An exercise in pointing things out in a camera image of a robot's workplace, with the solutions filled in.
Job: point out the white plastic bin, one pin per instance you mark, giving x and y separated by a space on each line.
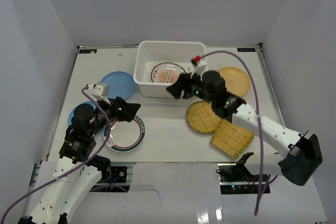
151 53

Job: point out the rectangular bamboo tray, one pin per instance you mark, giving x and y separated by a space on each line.
231 138

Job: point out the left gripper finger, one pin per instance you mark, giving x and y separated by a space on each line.
129 111
120 103

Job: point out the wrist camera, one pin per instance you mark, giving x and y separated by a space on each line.
99 91
199 63

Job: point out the round bamboo tray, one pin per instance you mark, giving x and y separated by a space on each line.
201 118

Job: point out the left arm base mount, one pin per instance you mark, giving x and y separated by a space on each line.
114 180

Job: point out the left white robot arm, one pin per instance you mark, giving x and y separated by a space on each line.
78 167

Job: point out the orange sunburst pattern plate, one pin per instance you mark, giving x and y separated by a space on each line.
166 72

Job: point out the yellow plastic plate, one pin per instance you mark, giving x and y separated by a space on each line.
237 81

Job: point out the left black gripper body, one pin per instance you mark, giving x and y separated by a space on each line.
120 108

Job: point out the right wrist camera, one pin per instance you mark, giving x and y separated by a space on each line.
199 63

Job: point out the light blue plate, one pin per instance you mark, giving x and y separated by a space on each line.
121 84
72 112

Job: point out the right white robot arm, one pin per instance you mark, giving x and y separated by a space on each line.
298 154

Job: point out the white green-rimmed plate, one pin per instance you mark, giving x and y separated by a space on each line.
126 136

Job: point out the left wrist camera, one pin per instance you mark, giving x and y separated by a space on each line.
99 91

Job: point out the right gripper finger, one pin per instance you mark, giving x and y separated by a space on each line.
177 89
187 78

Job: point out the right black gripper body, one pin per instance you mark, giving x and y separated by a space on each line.
195 89

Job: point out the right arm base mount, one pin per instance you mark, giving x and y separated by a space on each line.
235 179

